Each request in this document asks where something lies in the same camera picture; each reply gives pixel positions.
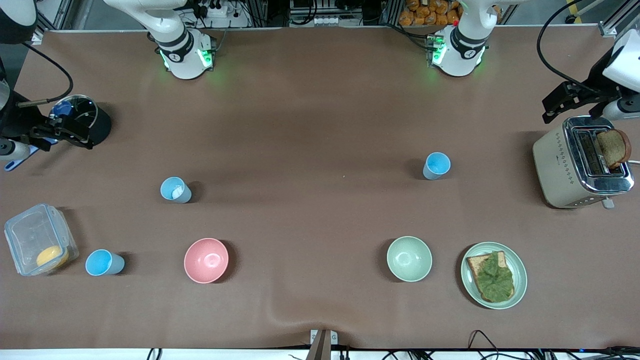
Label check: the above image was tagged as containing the black saucepan with blue handle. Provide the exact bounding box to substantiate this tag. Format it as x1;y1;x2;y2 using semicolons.
5;95;112;172

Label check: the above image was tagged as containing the bag of orange bread rolls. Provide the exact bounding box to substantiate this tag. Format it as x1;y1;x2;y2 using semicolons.
398;0;502;27

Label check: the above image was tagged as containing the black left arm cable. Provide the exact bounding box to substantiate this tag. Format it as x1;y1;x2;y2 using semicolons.
536;0;608;96

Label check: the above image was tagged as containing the aluminium frame profile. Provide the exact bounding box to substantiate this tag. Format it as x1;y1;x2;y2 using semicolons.
30;0;76;33
598;0;640;38

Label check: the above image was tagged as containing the clear plastic container blue seal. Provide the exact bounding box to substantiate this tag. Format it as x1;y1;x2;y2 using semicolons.
4;203;80;277

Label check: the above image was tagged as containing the brown toast slice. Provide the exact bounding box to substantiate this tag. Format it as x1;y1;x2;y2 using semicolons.
596;129;632;170

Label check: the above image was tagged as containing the pink bowl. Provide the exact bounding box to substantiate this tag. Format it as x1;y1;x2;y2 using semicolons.
183;238;230;284

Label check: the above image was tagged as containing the blue plastic cup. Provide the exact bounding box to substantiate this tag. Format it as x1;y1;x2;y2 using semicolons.
160;176;193;204
85;249;126;277
422;152;452;181

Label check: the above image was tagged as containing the pale green plate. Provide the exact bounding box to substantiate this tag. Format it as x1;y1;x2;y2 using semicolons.
460;242;528;310

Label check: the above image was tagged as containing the green lettuce leaf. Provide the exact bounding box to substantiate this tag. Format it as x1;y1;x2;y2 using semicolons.
474;251;515;302

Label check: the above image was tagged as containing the toast slice under lettuce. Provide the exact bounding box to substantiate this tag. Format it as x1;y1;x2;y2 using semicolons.
466;251;516;303

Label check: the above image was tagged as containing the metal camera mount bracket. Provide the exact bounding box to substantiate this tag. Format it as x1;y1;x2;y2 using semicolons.
306;329;339;360

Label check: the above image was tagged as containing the cream and chrome toaster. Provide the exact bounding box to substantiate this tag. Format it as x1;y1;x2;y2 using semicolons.
532;115;636;210

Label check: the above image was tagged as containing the pale green bowl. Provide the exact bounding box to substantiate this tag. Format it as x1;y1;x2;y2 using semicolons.
386;236;433;283

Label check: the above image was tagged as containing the thin black looped cable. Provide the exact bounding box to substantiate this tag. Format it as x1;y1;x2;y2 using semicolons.
467;330;501;360

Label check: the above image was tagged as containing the brown table cover mat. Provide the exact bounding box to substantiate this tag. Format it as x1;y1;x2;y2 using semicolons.
0;27;640;351

